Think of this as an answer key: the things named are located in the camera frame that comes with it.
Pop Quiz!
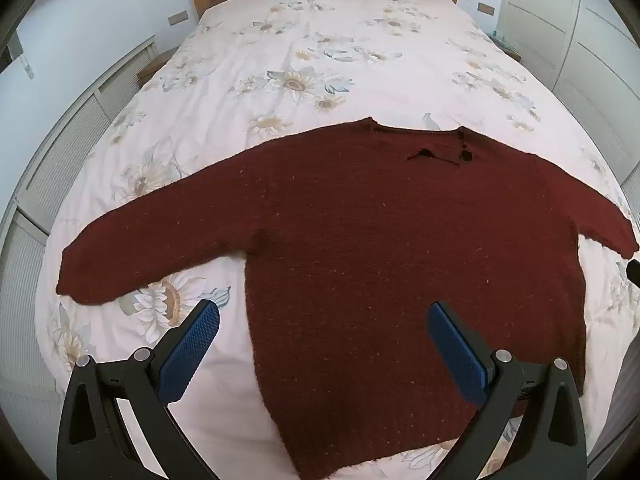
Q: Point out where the dark red knit sweater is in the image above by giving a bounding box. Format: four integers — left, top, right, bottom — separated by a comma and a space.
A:
56, 116, 640, 478

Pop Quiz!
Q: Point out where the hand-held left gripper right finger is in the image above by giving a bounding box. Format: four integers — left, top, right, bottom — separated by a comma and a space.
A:
426, 301, 587, 480

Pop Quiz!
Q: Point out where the white floral bed blanket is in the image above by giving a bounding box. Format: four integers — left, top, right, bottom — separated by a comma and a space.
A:
35, 0, 640, 480

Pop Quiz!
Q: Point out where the white wardrobe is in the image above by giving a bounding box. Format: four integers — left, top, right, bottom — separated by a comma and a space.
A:
495, 0, 640, 186

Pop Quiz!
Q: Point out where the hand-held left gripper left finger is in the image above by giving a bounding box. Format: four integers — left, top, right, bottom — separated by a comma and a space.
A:
56, 299, 221, 480

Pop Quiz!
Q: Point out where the wooden nightstand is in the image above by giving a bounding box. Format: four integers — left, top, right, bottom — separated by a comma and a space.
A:
136, 47, 176, 87
487, 30, 523, 62

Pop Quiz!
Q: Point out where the white slatted wall panel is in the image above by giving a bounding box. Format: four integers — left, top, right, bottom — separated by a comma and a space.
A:
0, 35, 157, 461

